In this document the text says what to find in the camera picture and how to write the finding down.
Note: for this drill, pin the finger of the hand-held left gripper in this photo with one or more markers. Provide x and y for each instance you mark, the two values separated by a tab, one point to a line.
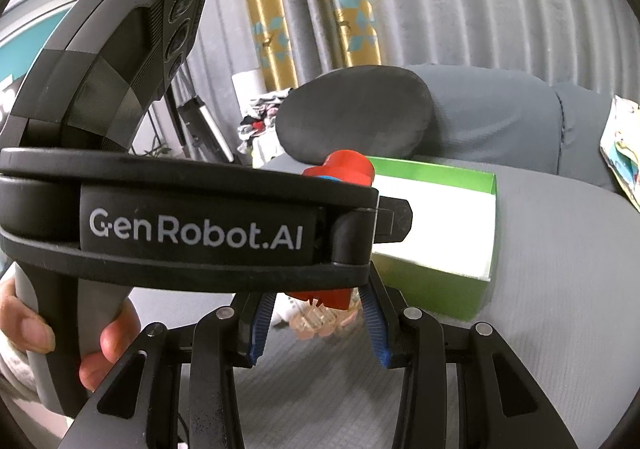
395	221

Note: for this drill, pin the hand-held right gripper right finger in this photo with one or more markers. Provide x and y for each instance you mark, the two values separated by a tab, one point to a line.
375	334

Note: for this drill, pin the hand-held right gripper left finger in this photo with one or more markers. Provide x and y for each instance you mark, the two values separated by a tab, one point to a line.
262	324

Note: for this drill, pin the small white squeeze bottle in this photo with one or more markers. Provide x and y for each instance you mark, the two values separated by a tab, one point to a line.
282	311

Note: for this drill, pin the orange translucent hair clip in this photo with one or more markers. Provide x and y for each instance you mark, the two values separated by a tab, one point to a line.
315	321

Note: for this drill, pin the green cardboard box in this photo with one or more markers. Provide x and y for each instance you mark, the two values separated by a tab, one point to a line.
435	284

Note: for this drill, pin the red bottle blue label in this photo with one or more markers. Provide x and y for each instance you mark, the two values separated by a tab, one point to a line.
345	166

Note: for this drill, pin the person's left hand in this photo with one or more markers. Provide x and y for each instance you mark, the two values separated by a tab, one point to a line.
115	334

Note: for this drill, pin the pile of clothes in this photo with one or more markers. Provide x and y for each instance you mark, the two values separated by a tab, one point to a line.
260	124

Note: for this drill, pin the black round cushion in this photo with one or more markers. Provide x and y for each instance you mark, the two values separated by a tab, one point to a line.
350	109

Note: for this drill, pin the white paper roll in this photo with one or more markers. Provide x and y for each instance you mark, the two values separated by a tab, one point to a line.
247	86

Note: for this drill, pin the gray sofa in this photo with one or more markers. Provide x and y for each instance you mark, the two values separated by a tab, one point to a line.
550	279

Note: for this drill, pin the gray curtain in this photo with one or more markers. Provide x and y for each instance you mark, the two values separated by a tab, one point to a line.
475	4

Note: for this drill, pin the pastel cartoon printed cloth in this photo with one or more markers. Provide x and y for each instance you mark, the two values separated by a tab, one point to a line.
622	154

